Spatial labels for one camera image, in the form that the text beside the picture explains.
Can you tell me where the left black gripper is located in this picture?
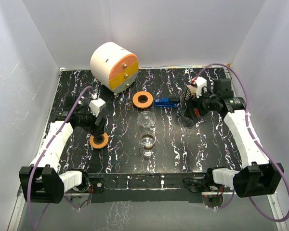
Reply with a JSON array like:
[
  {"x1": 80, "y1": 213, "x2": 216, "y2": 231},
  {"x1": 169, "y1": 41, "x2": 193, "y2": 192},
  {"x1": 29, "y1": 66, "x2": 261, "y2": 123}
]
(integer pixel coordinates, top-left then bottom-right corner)
[{"x1": 76, "y1": 104, "x2": 106, "y2": 137}]

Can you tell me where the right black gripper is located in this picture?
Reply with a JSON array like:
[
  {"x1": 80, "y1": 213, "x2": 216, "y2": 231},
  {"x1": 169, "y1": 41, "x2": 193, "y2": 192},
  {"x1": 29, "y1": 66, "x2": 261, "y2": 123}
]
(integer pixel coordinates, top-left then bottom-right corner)
[{"x1": 184, "y1": 87, "x2": 219, "y2": 120}]

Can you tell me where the coffee filter packet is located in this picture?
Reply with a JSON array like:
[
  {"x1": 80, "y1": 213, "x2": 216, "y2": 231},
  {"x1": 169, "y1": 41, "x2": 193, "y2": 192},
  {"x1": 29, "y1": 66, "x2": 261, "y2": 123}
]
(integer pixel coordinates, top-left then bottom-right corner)
[{"x1": 184, "y1": 84, "x2": 200, "y2": 116}]

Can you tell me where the clear glass dripper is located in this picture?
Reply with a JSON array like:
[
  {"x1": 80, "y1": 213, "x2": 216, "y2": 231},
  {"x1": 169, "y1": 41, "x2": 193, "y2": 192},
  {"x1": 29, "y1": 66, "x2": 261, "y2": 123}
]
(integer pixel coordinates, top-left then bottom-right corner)
[{"x1": 137, "y1": 111, "x2": 156, "y2": 128}]

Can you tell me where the glass carafe with brown band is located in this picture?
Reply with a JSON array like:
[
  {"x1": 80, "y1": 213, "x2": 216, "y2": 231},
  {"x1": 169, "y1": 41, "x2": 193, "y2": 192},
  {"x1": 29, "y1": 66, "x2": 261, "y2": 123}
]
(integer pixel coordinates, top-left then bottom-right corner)
[{"x1": 139, "y1": 131, "x2": 156, "y2": 158}]

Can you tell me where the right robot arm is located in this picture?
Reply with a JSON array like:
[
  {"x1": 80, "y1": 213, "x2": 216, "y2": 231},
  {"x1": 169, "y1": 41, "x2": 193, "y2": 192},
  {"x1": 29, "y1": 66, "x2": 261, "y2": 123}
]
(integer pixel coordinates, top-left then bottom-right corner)
[{"x1": 184, "y1": 77, "x2": 281, "y2": 198}]

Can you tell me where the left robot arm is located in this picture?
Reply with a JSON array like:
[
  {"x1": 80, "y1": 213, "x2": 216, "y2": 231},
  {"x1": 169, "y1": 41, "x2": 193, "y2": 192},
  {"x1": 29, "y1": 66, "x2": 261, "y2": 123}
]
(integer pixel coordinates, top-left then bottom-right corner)
[{"x1": 19, "y1": 95, "x2": 108, "y2": 204}]

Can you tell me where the dark glass dripper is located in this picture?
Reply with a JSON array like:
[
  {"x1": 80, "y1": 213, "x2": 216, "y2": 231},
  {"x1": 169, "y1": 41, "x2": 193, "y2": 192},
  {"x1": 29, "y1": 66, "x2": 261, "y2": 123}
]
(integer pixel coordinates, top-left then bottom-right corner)
[{"x1": 178, "y1": 113, "x2": 194, "y2": 129}]

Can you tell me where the white round drawer cabinet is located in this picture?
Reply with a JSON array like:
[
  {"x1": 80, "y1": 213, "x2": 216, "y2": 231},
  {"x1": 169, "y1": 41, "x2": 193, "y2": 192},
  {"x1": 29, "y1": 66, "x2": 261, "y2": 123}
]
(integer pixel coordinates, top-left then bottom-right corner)
[{"x1": 90, "y1": 42, "x2": 139, "y2": 94}]

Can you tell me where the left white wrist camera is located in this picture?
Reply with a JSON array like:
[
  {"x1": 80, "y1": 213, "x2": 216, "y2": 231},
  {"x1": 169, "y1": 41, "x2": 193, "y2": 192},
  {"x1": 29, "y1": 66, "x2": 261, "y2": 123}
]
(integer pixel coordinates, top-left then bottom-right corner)
[{"x1": 89, "y1": 98, "x2": 106, "y2": 117}]

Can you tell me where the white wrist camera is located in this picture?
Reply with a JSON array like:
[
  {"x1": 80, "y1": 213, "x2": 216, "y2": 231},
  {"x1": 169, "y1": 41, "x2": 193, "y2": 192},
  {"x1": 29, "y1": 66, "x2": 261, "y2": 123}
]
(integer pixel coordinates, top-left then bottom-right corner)
[
  {"x1": 190, "y1": 77, "x2": 207, "y2": 98},
  {"x1": 89, "y1": 98, "x2": 106, "y2": 117}
]

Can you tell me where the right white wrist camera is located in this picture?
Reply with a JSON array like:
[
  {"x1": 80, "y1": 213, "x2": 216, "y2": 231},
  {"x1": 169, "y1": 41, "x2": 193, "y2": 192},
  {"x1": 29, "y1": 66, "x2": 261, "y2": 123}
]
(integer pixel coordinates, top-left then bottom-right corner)
[{"x1": 190, "y1": 77, "x2": 207, "y2": 98}]

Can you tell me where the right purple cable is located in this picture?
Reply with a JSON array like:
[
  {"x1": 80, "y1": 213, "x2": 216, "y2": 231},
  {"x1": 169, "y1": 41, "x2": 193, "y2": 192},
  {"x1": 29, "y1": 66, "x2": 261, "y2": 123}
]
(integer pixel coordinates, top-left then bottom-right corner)
[{"x1": 195, "y1": 63, "x2": 289, "y2": 222}]

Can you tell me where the purple cable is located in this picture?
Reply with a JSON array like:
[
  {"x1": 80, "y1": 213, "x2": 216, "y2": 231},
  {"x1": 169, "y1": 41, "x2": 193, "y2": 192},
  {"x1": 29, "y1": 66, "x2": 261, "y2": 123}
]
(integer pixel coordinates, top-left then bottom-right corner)
[
  {"x1": 28, "y1": 86, "x2": 97, "y2": 231},
  {"x1": 195, "y1": 63, "x2": 289, "y2": 222}
]

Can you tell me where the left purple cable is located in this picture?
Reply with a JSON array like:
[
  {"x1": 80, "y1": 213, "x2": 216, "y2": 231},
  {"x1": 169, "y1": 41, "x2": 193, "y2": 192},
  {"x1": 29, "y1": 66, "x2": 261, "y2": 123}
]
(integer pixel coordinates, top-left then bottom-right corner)
[{"x1": 28, "y1": 86, "x2": 97, "y2": 231}]

